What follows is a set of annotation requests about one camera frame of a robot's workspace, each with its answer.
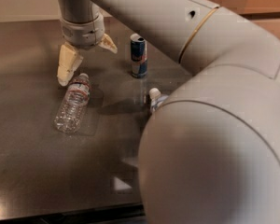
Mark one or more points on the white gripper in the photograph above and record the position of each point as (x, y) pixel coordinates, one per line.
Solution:
(82, 34)

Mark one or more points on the clear plastic water bottle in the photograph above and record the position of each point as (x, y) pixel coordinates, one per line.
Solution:
(74, 104)

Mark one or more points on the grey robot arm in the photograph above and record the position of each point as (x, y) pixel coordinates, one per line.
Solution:
(211, 153)

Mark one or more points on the white labelled water bottle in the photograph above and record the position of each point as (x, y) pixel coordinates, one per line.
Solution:
(156, 99)

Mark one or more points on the blue silver energy drink can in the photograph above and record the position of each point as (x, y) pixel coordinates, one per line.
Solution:
(138, 47)

